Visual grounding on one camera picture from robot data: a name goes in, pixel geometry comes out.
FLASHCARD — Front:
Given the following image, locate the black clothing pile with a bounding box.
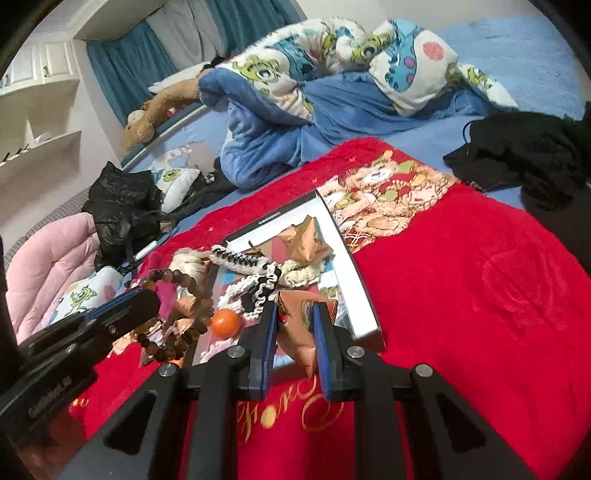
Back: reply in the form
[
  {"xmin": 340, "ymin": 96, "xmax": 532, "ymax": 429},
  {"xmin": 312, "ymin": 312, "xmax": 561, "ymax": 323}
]
[{"xmin": 443, "ymin": 104, "xmax": 590, "ymax": 270}]

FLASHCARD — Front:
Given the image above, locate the white black hair claw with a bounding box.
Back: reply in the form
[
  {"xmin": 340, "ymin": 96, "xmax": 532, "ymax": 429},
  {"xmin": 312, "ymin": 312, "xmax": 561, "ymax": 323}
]
[{"xmin": 208, "ymin": 245, "xmax": 270, "ymax": 276}]

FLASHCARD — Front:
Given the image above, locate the tangerine in box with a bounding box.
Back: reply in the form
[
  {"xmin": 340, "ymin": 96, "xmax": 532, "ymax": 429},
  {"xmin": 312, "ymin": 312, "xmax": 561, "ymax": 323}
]
[{"xmin": 211, "ymin": 308, "xmax": 242, "ymax": 340}]

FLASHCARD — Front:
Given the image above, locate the blue cartoon duvet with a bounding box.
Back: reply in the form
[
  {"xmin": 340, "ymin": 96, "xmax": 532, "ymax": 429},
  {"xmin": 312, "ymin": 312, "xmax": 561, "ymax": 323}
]
[{"xmin": 198, "ymin": 18, "xmax": 516, "ymax": 189}]

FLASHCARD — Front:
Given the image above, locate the magenta plush bunny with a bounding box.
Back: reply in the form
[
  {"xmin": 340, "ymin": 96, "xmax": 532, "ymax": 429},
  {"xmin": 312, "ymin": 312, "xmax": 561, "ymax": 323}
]
[{"xmin": 155, "ymin": 279, "xmax": 177, "ymax": 320}]

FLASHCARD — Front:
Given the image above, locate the red plush blanket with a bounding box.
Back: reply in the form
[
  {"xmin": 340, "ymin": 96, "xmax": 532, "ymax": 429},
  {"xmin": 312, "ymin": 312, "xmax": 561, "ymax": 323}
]
[{"xmin": 70, "ymin": 139, "xmax": 590, "ymax": 479}]

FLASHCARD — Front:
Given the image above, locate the black puffer jacket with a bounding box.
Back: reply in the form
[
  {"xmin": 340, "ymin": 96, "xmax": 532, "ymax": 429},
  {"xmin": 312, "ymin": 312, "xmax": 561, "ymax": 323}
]
[{"xmin": 82, "ymin": 162, "xmax": 162, "ymax": 270}]

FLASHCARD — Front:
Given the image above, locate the black cardboard box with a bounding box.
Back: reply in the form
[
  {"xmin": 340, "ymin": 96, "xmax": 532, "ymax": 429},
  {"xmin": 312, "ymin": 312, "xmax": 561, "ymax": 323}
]
[{"xmin": 192, "ymin": 191, "xmax": 385, "ymax": 370}]

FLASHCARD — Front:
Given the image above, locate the white monsters pillow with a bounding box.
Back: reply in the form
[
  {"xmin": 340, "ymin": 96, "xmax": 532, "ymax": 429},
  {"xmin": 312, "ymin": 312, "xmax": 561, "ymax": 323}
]
[{"xmin": 47, "ymin": 266, "xmax": 123, "ymax": 325}]

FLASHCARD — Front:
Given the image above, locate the brown plush dog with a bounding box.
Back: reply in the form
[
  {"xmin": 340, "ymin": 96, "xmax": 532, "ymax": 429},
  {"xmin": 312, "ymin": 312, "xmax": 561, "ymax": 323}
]
[{"xmin": 122, "ymin": 64, "xmax": 213, "ymax": 154}]

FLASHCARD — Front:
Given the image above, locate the cream plush rabbit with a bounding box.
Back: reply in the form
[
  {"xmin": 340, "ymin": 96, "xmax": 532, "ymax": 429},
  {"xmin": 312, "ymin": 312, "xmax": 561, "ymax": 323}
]
[{"xmin": 168, "ymin": 248, "xmax": 212, "ymax": 297}]

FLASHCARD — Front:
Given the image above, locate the white wall shelf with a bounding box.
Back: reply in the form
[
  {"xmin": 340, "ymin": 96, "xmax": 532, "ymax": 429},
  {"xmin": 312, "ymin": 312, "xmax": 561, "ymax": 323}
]
[{"xmin": 1, "ymin": 40, "xmax": 81, "ymax": 185}]

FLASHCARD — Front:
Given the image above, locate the teal curtain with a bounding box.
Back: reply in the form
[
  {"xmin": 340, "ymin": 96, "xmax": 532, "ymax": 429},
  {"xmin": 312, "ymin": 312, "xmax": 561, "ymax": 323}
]
[{"xmin": 86, "ymin": 0, "xmax": 301, "ymax": 125}]

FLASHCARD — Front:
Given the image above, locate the small monsters pillow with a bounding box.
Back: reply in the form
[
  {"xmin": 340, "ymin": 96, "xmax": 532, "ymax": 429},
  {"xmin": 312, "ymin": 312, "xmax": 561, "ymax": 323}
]
[{"xmin": 152, "ymin": 168, "xmax": 200, "ymax": 213}]

